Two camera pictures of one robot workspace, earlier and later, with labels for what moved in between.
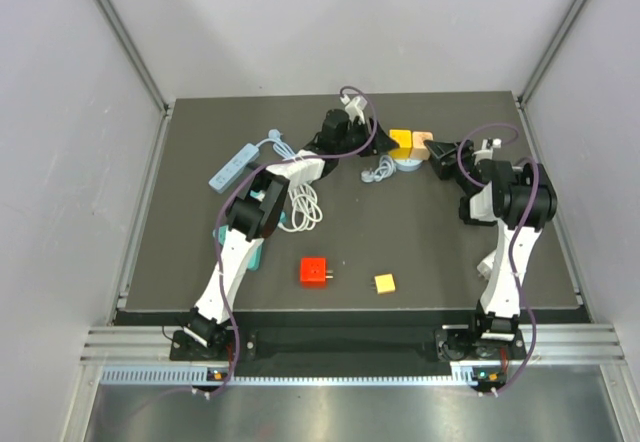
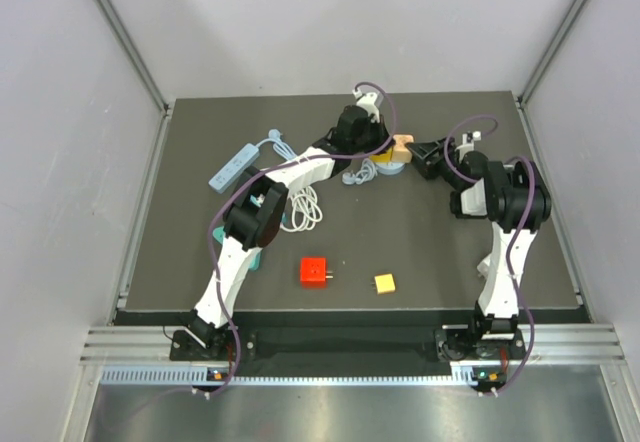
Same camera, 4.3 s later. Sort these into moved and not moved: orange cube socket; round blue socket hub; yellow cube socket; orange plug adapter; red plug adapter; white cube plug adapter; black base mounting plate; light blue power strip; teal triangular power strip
Moved: orange cube socket; yellow cube socket; round blue socket hub
Not moved: black base mounting plate; teal triangular power strip; light blue power strip; white cube plug adapter; red plug adapter; orange plug adapter
